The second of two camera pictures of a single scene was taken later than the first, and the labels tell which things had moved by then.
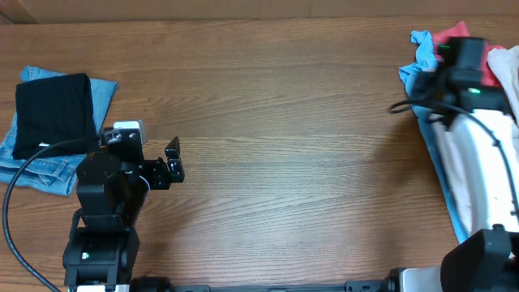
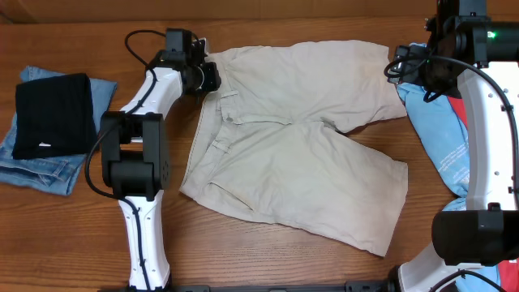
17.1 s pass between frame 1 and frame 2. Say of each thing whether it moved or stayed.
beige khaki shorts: moved
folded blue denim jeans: stayed
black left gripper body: moved
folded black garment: stayed
